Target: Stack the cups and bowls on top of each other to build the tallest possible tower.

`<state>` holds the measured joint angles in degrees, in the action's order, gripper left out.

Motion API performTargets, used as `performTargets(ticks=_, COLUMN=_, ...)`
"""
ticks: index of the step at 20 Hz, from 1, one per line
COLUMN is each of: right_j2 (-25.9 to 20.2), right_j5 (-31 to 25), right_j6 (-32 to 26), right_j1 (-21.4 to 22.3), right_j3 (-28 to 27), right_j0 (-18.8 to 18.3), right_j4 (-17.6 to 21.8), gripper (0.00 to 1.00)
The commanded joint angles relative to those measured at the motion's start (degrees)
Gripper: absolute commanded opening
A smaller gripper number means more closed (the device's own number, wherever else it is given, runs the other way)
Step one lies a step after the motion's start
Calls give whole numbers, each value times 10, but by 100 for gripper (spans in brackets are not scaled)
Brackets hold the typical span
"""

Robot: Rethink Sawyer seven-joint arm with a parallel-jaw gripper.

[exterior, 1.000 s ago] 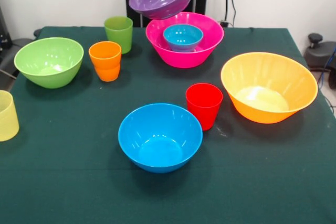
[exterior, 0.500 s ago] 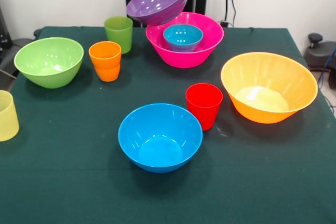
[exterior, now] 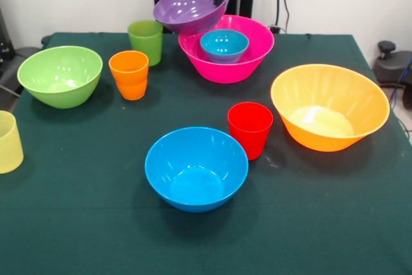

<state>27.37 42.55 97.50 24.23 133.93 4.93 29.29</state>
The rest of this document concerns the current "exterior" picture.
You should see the pink plastic bowl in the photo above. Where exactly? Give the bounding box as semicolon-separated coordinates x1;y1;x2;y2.
178;14;276;85

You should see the green plastic cup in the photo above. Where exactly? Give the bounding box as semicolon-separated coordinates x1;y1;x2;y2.
127;20;164;67

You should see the black wheeled base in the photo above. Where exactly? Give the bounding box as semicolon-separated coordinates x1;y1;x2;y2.
372;40;412;110

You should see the large blue plastic bowl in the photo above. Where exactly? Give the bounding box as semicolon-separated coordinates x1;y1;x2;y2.
144;126;249;214

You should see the red plastic cup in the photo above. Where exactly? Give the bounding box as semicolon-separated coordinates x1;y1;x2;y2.
227;102;274;162

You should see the orange plastic cup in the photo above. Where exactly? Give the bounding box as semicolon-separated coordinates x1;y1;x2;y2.
108;50;150;101

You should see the black equipment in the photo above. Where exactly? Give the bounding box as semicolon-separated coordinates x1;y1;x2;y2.
0;7;42;97

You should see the yellow plastic cup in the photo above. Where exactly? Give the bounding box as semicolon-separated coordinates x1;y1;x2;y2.
0;110;24;175

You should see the dark green tablecloth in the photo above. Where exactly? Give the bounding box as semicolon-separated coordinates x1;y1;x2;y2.
0;32;412;275

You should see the purple plastic bowl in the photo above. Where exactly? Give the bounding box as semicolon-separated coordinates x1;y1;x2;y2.
153;0;232;36

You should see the blue cable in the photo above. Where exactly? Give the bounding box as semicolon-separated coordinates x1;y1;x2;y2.
388;57;412;105

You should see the small blue plastic bowl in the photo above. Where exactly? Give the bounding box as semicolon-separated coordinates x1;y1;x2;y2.
199;29;250;65

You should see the green plastic bowl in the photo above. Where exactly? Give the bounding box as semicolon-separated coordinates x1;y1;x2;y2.
17;45;104;109

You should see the large orange plastic bowl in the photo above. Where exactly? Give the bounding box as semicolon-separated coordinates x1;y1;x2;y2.
270;64;391;153

